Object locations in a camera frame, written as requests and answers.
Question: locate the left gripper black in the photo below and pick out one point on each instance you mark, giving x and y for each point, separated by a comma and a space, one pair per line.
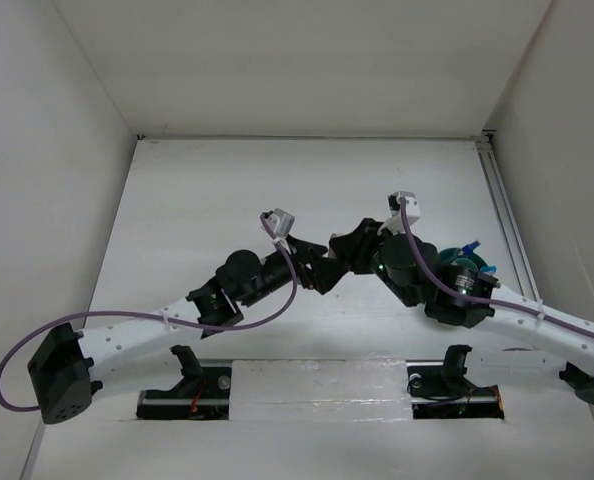
324, 271

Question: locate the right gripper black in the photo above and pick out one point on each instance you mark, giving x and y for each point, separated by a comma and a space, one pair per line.
354, 246

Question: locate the clear spray bottle blue cap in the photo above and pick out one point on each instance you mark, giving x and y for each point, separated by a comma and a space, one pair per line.
470, 247

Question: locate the blue capped black highlighter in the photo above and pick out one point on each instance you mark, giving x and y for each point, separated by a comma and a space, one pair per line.
488, 270

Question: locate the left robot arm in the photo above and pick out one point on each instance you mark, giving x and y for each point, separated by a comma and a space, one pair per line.
72, 369

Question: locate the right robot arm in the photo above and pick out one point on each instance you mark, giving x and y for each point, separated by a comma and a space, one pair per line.
460, 296

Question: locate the teal round container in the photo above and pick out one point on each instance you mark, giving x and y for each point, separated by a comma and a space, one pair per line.
455, 256

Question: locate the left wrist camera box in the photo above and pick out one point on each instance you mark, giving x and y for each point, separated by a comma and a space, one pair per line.
277, 222

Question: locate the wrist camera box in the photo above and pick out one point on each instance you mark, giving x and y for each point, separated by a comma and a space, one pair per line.
404, 202
277, 222

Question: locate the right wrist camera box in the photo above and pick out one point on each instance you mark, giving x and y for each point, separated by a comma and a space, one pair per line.
404, 202

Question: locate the aluminium side rail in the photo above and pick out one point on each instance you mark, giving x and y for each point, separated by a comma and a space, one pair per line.
512, 267

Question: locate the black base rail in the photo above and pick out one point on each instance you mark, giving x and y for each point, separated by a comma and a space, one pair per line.
438, 389

